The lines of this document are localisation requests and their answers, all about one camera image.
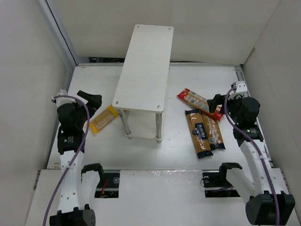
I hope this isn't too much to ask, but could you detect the dark blue spaghetti bag left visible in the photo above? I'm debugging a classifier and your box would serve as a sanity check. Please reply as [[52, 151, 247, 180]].
[[185, 109, 213, 159]]

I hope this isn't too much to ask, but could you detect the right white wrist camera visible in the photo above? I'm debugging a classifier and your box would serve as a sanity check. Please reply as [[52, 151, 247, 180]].
[[230, 81, 248, 99]]

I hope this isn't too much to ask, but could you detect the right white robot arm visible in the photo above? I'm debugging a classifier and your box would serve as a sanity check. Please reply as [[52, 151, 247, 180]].
[[208, 94, 295, 226]]

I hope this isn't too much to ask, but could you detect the dark blue spaghetti bag right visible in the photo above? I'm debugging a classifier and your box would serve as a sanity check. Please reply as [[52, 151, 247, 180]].
[[202, 114, 226, 151]]

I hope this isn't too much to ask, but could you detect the red pasta bag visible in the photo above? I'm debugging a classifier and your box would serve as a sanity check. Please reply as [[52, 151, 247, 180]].
[[177, 88, 223, 121]]

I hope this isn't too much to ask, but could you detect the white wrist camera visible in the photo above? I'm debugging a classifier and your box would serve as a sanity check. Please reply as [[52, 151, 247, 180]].
[[51, 89, 76, 107], [230, 81, 248, 99]]

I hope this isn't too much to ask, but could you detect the white two-tier shelf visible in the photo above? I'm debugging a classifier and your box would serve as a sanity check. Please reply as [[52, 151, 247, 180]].
[[112, 24, 174, 143]]

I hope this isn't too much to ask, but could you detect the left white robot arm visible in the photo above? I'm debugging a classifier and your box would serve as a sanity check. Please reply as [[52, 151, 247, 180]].
[[43, 90, 104, 226]]

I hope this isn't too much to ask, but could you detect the yellow pasta bag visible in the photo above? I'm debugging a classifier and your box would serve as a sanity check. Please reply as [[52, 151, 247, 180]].
[[89, 105, 119, 134]]

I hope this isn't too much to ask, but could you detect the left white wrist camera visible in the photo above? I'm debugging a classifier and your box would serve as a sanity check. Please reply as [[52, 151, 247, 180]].
[[51, 89, 76, 107]]

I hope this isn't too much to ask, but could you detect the right aluminium rail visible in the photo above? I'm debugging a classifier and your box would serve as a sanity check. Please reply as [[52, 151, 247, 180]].
[[234, 66, 274, 167]]

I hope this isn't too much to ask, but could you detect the dark blue spaghetti bag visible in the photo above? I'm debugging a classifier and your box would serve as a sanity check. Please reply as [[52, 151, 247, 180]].
[[185, 109, 213, 159], [202, 114, 226, 151]]

